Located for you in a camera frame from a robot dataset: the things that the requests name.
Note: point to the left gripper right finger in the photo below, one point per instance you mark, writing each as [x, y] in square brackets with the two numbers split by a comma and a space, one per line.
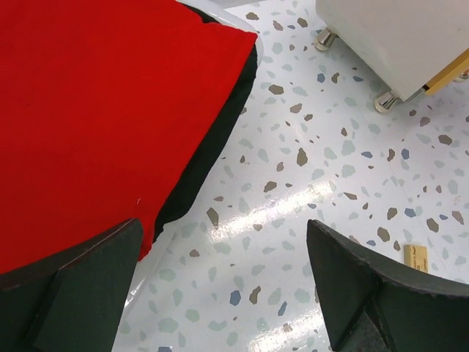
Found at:
[370, 302]

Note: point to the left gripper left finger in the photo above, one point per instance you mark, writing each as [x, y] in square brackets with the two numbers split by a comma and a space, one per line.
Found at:
[72, 300]

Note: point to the round beige drawer organizer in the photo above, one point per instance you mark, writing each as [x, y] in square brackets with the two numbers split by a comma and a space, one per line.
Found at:
[413, 46]

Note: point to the small tan eraser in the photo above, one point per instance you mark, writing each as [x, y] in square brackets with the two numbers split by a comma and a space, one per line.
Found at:
[416, 257]

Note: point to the black cloth under red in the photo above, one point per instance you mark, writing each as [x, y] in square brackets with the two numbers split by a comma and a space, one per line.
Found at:
[220, 139]

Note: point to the white plastic basket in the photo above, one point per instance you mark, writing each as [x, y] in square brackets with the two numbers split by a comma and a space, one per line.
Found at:
[145, 268]

